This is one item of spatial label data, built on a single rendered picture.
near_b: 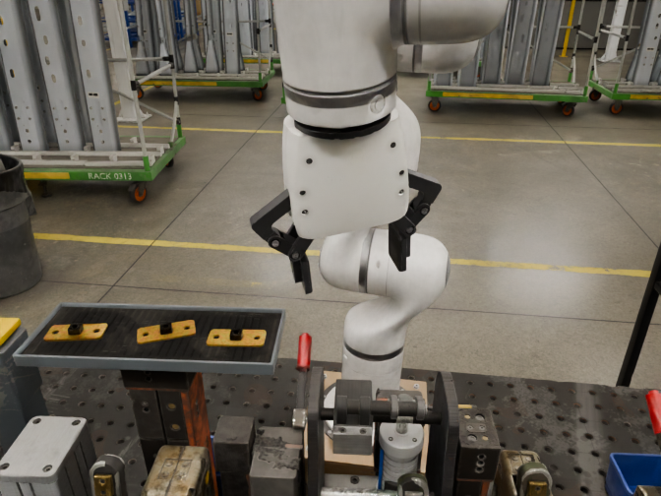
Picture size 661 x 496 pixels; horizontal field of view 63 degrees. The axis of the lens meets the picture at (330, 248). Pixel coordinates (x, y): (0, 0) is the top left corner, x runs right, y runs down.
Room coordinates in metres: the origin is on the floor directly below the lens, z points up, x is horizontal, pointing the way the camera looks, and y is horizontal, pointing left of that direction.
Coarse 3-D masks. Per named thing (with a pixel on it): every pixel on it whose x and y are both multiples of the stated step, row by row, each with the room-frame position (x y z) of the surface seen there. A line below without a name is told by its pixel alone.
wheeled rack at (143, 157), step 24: (120, 0) 3.91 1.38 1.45; (168, 24) 4.83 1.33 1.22; (168, 48) 4.83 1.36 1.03; (48, 144) 4.50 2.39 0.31; (144, 144) 3.91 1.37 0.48; (168, 144) 4.47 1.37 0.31; (24, 168) 3.96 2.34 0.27; (48, 168) 3.96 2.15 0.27; (96, 168) 4.02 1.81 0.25; (120, 168) 3.96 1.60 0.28; (144, 168) 3.96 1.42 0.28; (48, 192) 4.13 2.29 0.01; (144, 192) 3.99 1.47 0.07
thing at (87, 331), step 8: (56, 328) 0.67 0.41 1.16; (64, 328) 0.67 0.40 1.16; (72, 328) 0.66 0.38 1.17; (80, 328) 0.66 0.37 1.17; (88, 328) 0.67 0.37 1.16; (96, 328) 0.67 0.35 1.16; (104, 328) 0.67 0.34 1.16; (48, 336) 0.65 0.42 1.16; (56, 336) 0.65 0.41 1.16; (64, 336) 0.65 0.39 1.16; (72, 336) 0.65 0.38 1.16; (80, 336) 0.65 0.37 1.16; (88, 336) 0.65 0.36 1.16; (96, 336) 0.65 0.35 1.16
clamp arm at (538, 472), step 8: (528, 464) 0.47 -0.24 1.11; (536, 464) 0.47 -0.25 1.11; (520, 472) 0.47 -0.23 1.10; (528, 472) 0.46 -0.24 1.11; (536, 472) 0.46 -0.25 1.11; (544, 472) 0.46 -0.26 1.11; (520, 480) 0.46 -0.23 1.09; (528, 480) 0.46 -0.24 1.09; (536, 480) 0.46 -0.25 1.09; (544, 480) 0.46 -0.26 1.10; (520, 488) 0.45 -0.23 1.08; (528, 488) 0.45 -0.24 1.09; (536, 488) 0.45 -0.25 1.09; (544, 488) 0.45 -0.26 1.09
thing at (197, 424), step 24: (144, 384) 0.63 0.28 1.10; (168, 384) 0.62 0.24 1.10; (192, 384) 0.65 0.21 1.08; (144, 408) 0.63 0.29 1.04; (168, 408) 0.63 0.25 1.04; (192, 408) 0.63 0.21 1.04; (144, 432) 0.63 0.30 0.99; (168, 432) 0.63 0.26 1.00; (192, 432) 0.63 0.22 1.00; (144, 456) 0.63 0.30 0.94
